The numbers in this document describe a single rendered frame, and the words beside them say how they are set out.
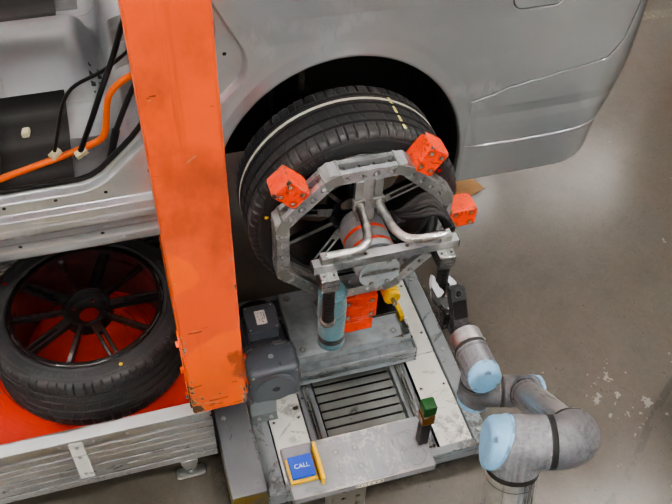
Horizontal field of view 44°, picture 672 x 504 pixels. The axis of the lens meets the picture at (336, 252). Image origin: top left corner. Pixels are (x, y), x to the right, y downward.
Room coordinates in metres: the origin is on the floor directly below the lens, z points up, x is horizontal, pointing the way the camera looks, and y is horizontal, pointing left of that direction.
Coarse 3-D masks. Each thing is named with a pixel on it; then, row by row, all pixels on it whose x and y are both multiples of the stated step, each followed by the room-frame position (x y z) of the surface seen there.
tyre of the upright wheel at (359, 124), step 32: (320, 96) 1.97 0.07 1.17; (352, 96) 1.97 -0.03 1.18; (384, 96) 2.01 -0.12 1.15; (288, 128) 1.88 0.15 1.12; (320, 128) 1.84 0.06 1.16; (352, 128) 1.82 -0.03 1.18; (384, 128) 1.84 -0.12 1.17; (416, 128) 1.90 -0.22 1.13; (256, 160) 1.84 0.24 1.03; (288, 160) 1.76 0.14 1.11; (320, 160) 1.76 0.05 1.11; (448, 160) 1.89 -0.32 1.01; (256, 192) 1.74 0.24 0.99; (256, 224) 1.70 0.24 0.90
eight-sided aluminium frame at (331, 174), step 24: (336, 168) 1.72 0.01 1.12; (360, 168) 1.72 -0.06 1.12; (384, 168) 1.73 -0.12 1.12; (408, 168) 1.75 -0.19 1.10; (312, 192) 1.67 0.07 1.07; (432, 192) 1.78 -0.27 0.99; (288, 216) 1.65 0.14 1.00; (432, 216) 1.83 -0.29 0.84; (288, 240) 1.65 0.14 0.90; (288, 264) 1.65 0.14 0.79; (408, 264) 1.77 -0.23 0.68; (312, 288) 1.68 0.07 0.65; (360, 288) 1.72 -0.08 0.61; (384, 288) 1.74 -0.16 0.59
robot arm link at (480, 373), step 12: (456, 348) 1.35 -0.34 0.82; (468, 348) 1.33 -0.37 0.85; (480, 348) 1.33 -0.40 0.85; (468, 360) 1.30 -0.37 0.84; (480, 360) 1.29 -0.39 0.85; (492, 360) 1.30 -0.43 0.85; (468, 372) 1.27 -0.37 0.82; (480, 372) 1.26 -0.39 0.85; (492, 372) 1.26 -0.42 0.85; (468, 384) 1.25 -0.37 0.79; (480, 384) 1.24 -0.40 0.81; (492, 384) 1.25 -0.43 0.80
